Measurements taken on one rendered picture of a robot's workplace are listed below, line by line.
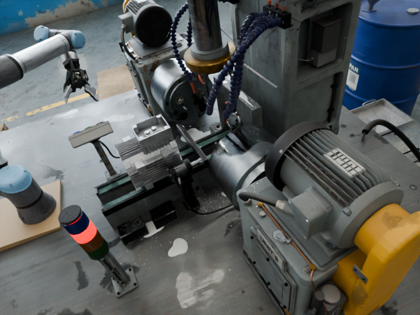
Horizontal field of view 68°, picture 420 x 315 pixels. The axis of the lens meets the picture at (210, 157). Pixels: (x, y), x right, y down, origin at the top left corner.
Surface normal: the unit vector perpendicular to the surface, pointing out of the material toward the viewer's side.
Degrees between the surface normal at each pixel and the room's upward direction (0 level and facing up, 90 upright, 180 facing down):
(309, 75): 3
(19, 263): 0
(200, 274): 0
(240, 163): 32
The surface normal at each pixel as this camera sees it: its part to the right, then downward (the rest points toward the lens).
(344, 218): -0.80, -0.06
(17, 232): -0.11, -0.72
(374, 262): -0.88, 0.42
